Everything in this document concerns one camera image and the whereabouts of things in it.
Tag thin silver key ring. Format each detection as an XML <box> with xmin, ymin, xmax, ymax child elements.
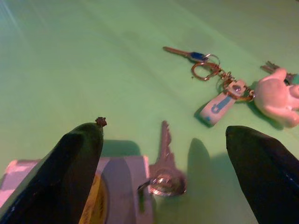
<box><xmin>202</xmin><ymin>53</ymin><xmax>221</xmax><ymax>69</ymax></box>

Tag copper key ring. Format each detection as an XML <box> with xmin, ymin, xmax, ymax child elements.
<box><xmin>191</xmin><ymin>61</ymin><xmax>221</xmax><ymax>82</ymax></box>

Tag white animal figurine keychain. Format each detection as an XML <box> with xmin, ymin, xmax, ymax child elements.
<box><xmin>253</xmin><ymin>67</ymin><xmax>299</xmax><ymax>128</ymax></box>

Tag wide silver key ring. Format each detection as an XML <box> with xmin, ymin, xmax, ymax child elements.
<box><xmin>137</xmin><ymin>175</ymin><xmax>188</xmax><ymax>197</ymax></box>

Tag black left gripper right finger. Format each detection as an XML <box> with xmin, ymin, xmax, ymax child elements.
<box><xmin>225</xmin><ymin>125</ymin><xmax>299</xmax><ymax>224</ymax></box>

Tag white key tag yellow label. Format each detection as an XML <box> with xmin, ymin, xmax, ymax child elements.
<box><xmin>0</xmin><ymin>155</ymin><xmax>155</xmax><ymax>224</ymax></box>

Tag plain silver key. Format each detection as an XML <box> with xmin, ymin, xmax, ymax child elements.
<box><xmin>149</xmin><ymin>120</ymin><xmax>188</xmax><ymax>187</ymax></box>

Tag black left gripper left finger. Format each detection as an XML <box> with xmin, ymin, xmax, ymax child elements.
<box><xmin>0</xmin><ymin>116</ymin><xmax>108</xmax><ymax>224</ymax></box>

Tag white blue strap fob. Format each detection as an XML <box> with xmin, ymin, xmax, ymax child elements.
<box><xmin>194</xmin><ymin>79</ymin><xmax>246</xmax><ymax>128</ymax></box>

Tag blue head key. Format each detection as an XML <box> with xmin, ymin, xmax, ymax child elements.
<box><xmin>163</xmin><ymin>46</ymin><xmax>210</xmax><ymax>63</ymax></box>

